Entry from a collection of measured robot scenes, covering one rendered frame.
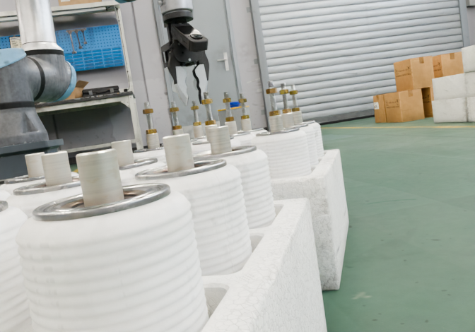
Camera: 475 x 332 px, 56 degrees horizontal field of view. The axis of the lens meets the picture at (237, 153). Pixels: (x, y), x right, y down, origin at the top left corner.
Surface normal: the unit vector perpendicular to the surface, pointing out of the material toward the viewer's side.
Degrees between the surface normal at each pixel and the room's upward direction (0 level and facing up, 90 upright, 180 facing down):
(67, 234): 57
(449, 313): 0
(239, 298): 0
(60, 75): 92
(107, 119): 90
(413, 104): 90
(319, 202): 90
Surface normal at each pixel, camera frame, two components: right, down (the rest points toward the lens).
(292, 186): -0.28, 0.12
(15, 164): 0.18, 0.05
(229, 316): -0.15, -0.99
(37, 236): -0.48, -0.41
